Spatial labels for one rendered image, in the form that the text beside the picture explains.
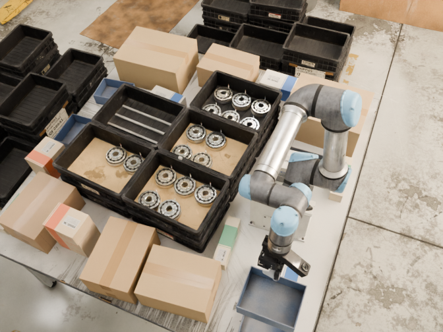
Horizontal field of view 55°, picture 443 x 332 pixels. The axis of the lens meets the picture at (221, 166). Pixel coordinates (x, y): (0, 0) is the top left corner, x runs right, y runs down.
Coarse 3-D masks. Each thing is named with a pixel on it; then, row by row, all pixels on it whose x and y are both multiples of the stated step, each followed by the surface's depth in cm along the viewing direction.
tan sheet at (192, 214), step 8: (160, 168) 209; (152, 176) 206; (152, 184) 203; (200, 184) 202; (160, 192) 201; (168, 192) 201; (136, 200) 199; (176, 200) 198; (184, 200) 198; (192, 200) 198; (184, 208) 195; (192, 208) 195; (200, 208) 195; (208, 208) 195; (184, 216) 193; (192, 216) 193; (200, 216) 193; (184, 224) 191; (192, 224) 191
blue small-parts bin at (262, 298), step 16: (256, 272) 150; (256, 288) 149; (272, 288) 149; (288, 288) 149; (304, 288) 144; (240, 304) 146; (256, 304) 146; (272, 304) 146; (288, 304) 146; (272, 320) 137; (288, 320) 143
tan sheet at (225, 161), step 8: (184, 136) 219; (176, 144) 216; (192, 144) 216; (200, 144) 216; (232, 144) 215; (240, 144) 215; (192, 152) 213; (208, 152) 213; (216, 152) 213; (224, 152) 212; (232, 152) 212; (240, 152) 212; (216, 160) 210; (224, 160) 210; (232, 160) 210; (216, 168) 207; (224, 168) 207; (232, 168) 207
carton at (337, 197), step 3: (345, 156) 217; (345, 159) 216; (348, 159) 215; (351, 159) 215; (348, 162) 215; (351, 162) 214; (348, 165) 213; (330, 192) 205; (333, 192) 205; (330, 195) 207; (333, 195) 206; (336, 195) 205; (339, 195) 204; (342, 195) 204; (330, 198) 209; (333, 198) 208; (336, 198) 207; (339, 198) 206; (336, 201) 209; (339, 201) 208
